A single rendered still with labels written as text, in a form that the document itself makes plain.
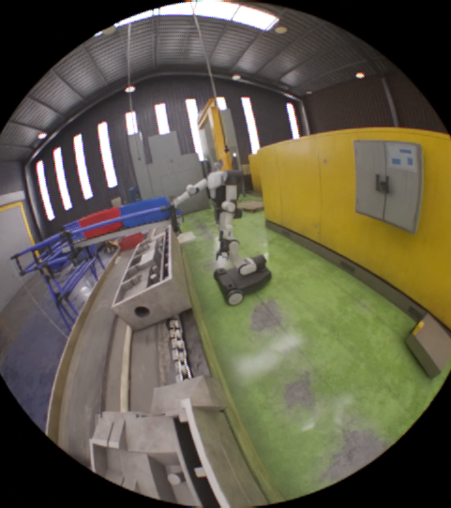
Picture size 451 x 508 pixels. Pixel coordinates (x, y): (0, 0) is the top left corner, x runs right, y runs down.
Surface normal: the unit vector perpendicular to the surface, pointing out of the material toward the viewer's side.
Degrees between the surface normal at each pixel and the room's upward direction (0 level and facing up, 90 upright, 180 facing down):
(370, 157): 90
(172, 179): 90
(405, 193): 90
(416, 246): 90
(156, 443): 10
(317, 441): 0
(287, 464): 0
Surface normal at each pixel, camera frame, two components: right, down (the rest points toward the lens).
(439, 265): -0.93, 0.29
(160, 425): -0.33, -0.81
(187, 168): 0.31, 0.39
